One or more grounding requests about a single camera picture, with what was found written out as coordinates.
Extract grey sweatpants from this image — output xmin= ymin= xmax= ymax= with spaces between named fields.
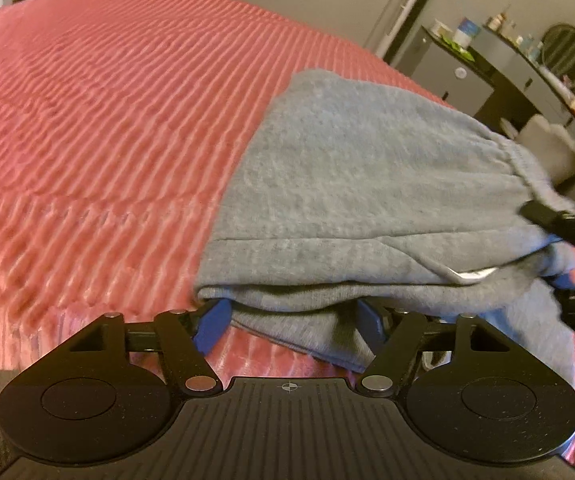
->
xmin=193 ymin=70 xmax=575 ymax=380

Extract white fluffy chair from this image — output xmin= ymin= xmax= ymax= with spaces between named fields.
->
xmin=500 ymin=115 xmax=575 ymax=186

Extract grey vanity desk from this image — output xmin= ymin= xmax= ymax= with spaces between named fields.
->
xmin=471 ymin=26 xmax=575 ymax=138

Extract round black mirror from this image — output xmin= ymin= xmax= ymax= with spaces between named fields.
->
xmin=540 ymin=23 xmax=575 ymax=89

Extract grey drawer cabinet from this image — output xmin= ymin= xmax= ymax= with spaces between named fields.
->
xmin=396 ymin=27 xmax=493 ymax=116

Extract red ribbed bedspread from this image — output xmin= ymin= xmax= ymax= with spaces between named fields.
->
xmin=0 ymin=0 xmax=575 ymax=470

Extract white blue container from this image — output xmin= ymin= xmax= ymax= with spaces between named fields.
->
xmin=452 ymin=18 xmax=481 ymax=49

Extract white tall standing panel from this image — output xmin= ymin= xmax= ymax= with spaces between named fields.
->
xmin=363 ymin=0 xmax=427 ymax=63

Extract white drawstring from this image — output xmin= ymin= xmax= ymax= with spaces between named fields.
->
xmin=445 ymin=266 xmax=497 ymax=284

